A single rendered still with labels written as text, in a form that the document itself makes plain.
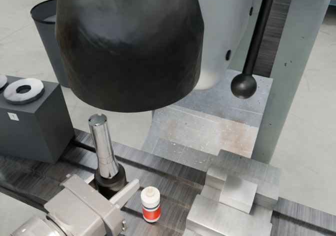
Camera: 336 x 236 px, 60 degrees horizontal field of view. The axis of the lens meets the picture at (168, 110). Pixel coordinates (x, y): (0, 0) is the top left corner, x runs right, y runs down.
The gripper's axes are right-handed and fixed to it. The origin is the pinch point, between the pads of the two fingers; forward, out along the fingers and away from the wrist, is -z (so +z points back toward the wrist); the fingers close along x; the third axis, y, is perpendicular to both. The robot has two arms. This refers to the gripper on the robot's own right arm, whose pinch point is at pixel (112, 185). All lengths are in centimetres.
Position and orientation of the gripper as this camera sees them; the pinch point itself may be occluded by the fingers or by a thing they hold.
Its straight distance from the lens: 49.1
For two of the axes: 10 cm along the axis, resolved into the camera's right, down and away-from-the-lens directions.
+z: -6.2, 5.2, -5.9
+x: -7.9, -4.1, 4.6
